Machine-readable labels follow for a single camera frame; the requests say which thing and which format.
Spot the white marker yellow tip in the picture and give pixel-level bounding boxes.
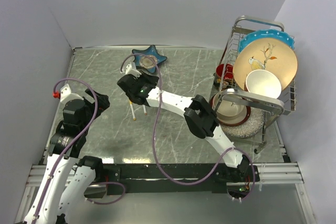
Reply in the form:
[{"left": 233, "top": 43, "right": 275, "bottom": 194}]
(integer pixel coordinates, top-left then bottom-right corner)
[{"left": 129, "top": 101, "right": 137, "bottom": 121}]

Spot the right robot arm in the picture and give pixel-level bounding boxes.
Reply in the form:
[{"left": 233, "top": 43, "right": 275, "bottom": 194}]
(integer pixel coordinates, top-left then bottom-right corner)
[{"left": 117, "top": 73, "right": 250, "bottom": 182}]

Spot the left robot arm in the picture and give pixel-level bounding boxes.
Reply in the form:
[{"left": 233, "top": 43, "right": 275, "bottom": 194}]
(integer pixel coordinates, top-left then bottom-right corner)
[{"left": 23, "top": 84, "right": 110, "bottom": 223}]

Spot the blue star-shaped dish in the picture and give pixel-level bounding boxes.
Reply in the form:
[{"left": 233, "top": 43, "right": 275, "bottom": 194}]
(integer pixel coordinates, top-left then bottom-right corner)
[{"left": 132, "top": 45, "right": 167, "bottom": 73}]

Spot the metal dish rack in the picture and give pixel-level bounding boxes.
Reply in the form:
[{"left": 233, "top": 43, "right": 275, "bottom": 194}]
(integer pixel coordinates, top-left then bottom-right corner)
[{"left": 210, "top": 15, "right": 298, "bottom": 153}]

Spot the red cup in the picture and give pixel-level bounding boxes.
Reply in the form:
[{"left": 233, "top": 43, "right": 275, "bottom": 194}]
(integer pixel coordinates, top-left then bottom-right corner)
[{"left": 214, "top": 63, "right": 234, "bottom": 90}]

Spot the red rimmed bowl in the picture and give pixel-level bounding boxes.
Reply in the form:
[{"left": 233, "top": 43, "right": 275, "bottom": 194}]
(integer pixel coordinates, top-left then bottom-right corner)
[{"left": 216, "top": 100, "right": 251, "bottom": 126}]

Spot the grey speckled plate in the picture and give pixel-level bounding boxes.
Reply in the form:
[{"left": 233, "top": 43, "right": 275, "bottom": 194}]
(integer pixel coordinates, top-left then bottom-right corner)
[{"left": 221, "top": 108, "right": 265, "bottom": 138}]

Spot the white bowl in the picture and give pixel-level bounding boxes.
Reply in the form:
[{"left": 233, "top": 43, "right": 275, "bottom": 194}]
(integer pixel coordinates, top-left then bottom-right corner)
[{"left": 244, "top": 69, "right": 282, "bottom": 99}]

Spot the tan bird plate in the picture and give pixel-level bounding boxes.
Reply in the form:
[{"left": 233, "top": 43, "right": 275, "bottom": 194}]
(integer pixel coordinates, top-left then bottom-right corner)
[{"left": 233, "top": 38, "right": 298, "bottom": 90}]

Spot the blue dotted plate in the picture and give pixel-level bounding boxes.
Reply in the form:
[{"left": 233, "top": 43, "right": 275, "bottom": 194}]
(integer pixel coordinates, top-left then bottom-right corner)
[{"left": 237, "top": 29, "right": 295, "bottom": 53}]

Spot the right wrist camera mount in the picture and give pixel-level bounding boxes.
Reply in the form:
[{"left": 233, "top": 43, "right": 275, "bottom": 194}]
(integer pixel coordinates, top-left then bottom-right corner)
[{"left": 124, "top": 62, "right": 141, "bottom": 78}]

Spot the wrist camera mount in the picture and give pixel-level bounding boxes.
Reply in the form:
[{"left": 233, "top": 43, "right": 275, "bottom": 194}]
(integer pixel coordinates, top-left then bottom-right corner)
[
  {"left": 124, "top": 62, "right": 141, "bottom": 78},
  {"left": 52, "top": 84, "right": 82, "bottom": 104}
]

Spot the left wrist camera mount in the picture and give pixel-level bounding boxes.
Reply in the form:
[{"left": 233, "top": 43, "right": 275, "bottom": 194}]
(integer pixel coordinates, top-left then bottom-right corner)
[{"left": 52, "top": 84, "right": 82, "bottom": 104}]

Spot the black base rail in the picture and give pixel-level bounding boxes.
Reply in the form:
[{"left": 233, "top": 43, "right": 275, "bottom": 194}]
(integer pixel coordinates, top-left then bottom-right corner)
[{"left": 83, "top": 162, "right": 260, "bottom": 196}]

